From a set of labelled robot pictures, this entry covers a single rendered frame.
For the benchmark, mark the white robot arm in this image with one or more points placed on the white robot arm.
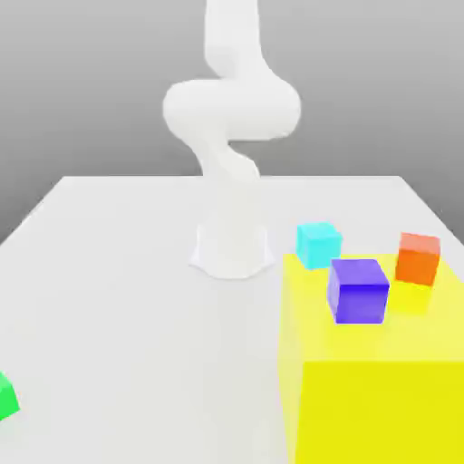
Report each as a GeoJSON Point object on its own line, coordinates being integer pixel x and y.
{"type": "Point", "coordinates": [232, 108]}

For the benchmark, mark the small cyan cube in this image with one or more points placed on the small cyan cube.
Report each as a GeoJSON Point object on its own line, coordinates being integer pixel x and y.
{"type": "Point", "coordinates": [317, 246]}

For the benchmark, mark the small purple cube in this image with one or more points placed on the small purple cube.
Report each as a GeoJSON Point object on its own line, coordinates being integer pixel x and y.
{"type": "Point", "coordinates": [359, 293]}

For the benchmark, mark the small orange cube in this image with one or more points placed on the small orange cube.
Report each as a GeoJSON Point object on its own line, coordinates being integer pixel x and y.
{"type": "Point", "coordinates": [417, 262]}

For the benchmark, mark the small green cube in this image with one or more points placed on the small green cube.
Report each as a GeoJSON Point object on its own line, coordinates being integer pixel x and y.
{"type": "Point", "coordinates": [5, 398]}

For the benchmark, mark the large yellow box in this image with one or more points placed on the large yellow box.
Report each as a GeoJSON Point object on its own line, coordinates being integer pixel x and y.
{"type": "Point", "coordinates": [377, 398]}

